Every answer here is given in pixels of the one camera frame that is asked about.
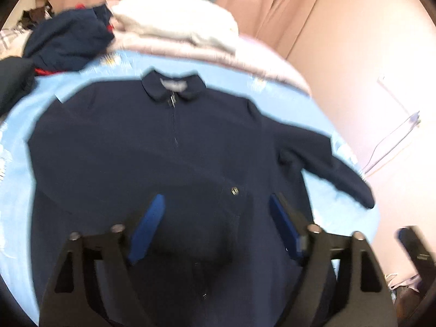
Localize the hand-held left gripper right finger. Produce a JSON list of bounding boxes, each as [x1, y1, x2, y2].
[[268, 192, 399, 327]]

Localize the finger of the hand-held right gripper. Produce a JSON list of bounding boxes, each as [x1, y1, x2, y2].
[[395, 226, 436, 280]]

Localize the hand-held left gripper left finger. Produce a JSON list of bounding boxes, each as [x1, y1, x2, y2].
[[38, 193, 167, 327]]

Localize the navy zip jacket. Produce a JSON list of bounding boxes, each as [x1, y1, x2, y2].
[[27, 69, 375, 327]]

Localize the navy clothes pile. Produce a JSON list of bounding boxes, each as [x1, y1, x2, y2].
[[23, 3, 116, 73]]

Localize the light blue floral bed sheet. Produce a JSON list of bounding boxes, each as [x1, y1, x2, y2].
[[0, 49, 380, 326]]

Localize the pale pink quilt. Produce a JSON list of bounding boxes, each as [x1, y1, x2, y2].
[[109, 31, 312, 96]]

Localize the black garment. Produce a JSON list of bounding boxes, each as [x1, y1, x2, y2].
[[0, 56, 36, 116]]

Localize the white pillow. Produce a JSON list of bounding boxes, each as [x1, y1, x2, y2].
[[111, 0, 239, 55]]

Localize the pink curtain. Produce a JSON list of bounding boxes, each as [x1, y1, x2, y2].
[[48, 0, 330, 60]]

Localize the plaid cloth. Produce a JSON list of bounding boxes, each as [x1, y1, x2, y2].
[[0, 27, 31, 58]]

